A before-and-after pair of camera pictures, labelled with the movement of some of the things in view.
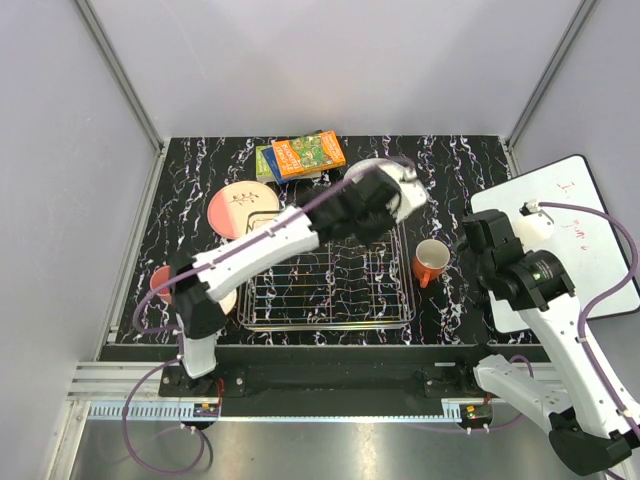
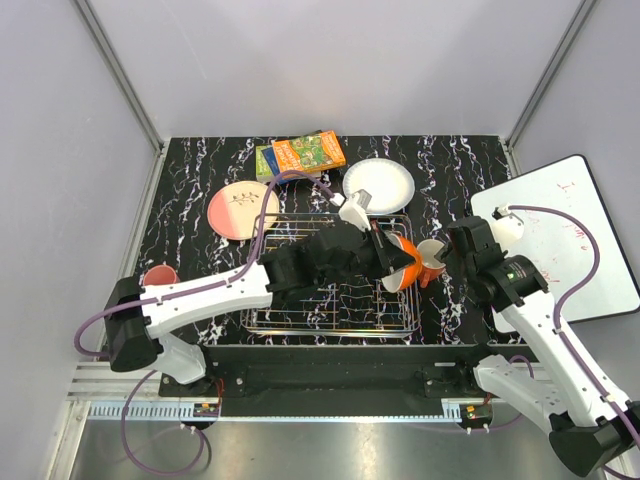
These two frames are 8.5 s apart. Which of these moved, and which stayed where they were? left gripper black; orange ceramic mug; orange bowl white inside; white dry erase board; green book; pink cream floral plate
Moved: left gripper black; orange bowl white inside
Stayed: white dry erase board; green book; pink cream floral plate; orange ceramic mug
